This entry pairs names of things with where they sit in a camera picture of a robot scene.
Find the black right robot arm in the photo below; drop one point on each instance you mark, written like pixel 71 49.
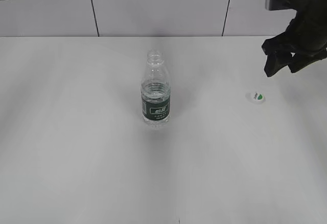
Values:
pixel 304 40

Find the clear Cestbon water bottle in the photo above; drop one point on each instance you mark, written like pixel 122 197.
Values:
pixel 155 90

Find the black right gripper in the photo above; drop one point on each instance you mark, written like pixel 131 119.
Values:
pixel 305 34

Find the white green bottle cap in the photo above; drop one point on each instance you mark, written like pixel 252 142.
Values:
pixel 255 97

